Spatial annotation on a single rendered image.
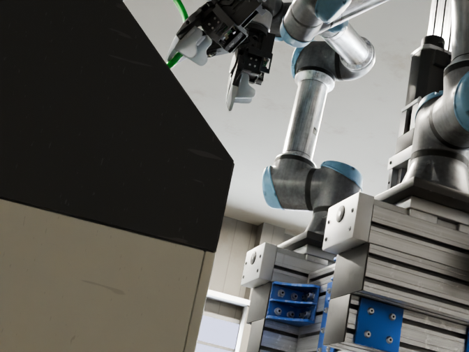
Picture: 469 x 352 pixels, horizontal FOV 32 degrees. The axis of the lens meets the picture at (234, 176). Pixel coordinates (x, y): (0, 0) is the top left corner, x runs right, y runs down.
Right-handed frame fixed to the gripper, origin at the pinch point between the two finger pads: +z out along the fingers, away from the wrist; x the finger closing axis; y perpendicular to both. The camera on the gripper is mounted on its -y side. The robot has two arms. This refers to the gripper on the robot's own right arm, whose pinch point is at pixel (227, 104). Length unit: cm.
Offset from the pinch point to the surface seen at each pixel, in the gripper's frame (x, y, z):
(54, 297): -40, -25, 57
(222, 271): 817, 159, -147
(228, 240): 817, 159, -188
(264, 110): 474, 103, -219
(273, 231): 800, 211, -210
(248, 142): 554, 110, -219
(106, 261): -40, -19, 49
